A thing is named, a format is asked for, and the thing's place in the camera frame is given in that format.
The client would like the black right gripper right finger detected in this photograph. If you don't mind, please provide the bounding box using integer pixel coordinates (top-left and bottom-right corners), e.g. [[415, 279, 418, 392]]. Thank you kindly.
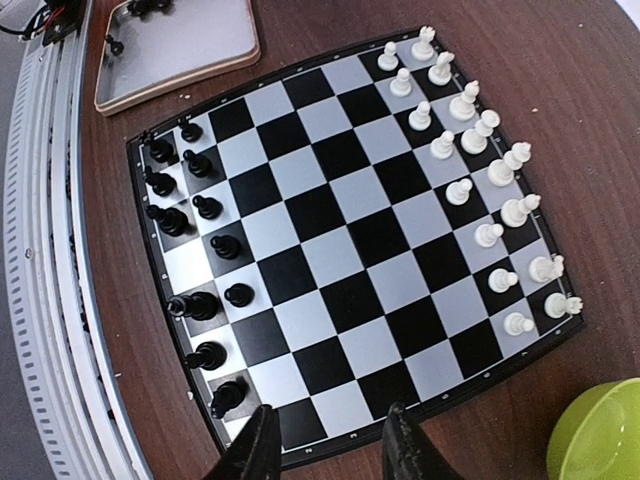
[[382, 402, 463, 480]]

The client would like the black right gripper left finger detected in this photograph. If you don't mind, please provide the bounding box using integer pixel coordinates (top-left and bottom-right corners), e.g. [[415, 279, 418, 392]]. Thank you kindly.
[[202, 404, 281, 480]]

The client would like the black king chess piece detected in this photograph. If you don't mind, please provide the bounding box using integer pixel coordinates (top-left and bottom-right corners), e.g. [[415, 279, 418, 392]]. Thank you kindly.
[[167, 292, 220, 321]]

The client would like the black pawn placed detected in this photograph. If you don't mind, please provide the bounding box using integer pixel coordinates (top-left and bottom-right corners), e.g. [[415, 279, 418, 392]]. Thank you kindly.
[[192, 195, 223, 220], [183, 149, 212, 178], [224, 283, 255, 308], [209, 235, 242, 260], [178, 118, 203, 143]]

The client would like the black and grey chessboard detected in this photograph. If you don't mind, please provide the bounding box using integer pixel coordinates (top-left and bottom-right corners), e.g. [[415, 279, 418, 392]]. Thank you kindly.
[[127, 30, 584, 468]]

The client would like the black piece back rank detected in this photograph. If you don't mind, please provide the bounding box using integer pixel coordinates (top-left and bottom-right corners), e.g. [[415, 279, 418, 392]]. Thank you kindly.
[[141, 131, 174, 163], [144, 166, 176, 197], [145, 205, 189, 237]]

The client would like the white pawn rightmost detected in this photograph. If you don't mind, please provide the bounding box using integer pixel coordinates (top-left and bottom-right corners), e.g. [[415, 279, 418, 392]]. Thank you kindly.
[[503, 312, 535, 336]]

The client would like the white pawn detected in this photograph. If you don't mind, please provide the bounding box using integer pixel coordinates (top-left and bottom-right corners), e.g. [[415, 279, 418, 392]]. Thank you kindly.
[[503, 312, 535, 336], [488, 268, 519, 293], [474, 223, 504, 248]]

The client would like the green bowl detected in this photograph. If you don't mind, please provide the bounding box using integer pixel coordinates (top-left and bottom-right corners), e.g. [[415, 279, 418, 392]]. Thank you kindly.
[[546, 378, 639, 479]]

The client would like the white rook right corner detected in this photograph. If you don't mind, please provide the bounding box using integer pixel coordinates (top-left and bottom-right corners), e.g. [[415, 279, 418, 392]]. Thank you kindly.
[[544, 292, 583, 319]]

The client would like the white knight right side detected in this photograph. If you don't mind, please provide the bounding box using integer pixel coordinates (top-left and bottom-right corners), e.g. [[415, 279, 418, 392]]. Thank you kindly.
[[528, 255, 564, 283]]

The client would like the metal tray with wood rim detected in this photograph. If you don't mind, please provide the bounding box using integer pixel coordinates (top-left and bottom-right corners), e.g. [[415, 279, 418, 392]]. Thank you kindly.
[[94, 1, 261, 117]]

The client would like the aluminium front rail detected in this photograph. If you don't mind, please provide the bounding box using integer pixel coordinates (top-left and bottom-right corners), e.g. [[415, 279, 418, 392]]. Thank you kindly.
[[2, 2, 151, 479]]

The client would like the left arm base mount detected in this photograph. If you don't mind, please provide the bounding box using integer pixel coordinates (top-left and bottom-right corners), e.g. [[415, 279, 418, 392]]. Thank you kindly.
[[1, 0, 86, 46]]

